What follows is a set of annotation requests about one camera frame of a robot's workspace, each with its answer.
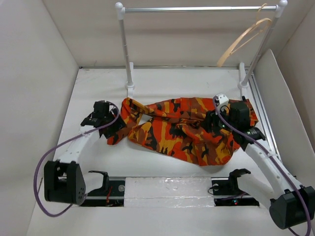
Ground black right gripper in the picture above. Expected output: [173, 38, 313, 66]
[199, 104, 237, 133]

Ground white clothes rack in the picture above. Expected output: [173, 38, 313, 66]
[115, 0, 288, 97]

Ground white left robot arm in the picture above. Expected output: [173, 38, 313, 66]
[44, 100, 126, 205]

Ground orange camouflage trousers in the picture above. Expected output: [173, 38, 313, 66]
[107, 96, 259, 167]

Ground beige wooden hanger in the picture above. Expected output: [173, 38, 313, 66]
[217, 3, 272, 67]

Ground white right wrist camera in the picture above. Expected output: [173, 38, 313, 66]
[214, 93, 229, 112]

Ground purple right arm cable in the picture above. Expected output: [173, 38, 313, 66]
[213, 96, 311, 236]

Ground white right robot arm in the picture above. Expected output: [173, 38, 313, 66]
[202, 95, 315, 235]

